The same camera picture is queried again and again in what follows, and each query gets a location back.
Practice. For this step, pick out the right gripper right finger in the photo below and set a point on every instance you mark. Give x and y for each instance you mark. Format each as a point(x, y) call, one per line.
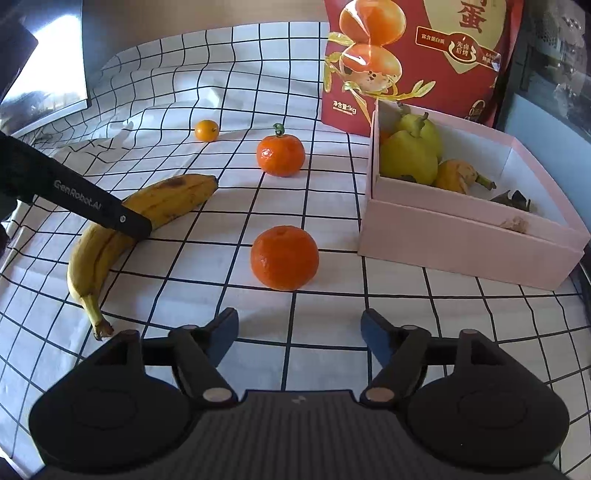
point(401, 353)

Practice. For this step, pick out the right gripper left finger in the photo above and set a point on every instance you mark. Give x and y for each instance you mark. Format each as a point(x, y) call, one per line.
point(197, 353)

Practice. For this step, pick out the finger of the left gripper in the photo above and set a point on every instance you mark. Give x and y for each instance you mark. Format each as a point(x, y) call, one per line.
point(27, 173)

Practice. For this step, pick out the mandarin orange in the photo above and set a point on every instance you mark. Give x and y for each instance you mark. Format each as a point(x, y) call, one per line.
point(284, 258)

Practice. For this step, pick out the spotted banana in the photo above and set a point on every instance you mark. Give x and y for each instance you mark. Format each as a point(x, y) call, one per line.
point(458, 176)

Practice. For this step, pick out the small kumquat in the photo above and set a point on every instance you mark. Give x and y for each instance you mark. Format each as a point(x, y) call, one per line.
point(206, 131)

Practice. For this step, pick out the green pear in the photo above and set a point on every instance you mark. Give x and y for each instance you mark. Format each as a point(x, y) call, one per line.
point(407, 156)
point(429, 131)

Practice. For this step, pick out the mandarin with green stem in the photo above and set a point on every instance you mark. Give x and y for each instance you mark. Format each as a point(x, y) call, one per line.
point(280, 154)

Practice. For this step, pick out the leafy mandarin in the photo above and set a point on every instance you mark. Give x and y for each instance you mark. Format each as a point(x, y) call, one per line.
point(514, 199)

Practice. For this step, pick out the monitor screen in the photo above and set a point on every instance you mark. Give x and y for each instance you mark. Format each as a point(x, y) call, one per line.
point(51, 83)

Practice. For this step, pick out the checkered white tablecloth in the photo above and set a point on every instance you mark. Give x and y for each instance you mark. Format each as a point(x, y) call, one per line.
point(139, 129)

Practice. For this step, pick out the pink cardboard box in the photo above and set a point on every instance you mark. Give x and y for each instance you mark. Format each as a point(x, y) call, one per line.
point(470, 234)

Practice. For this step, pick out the red snack bag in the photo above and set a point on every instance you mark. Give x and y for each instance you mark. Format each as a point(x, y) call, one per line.
point(449, 56)

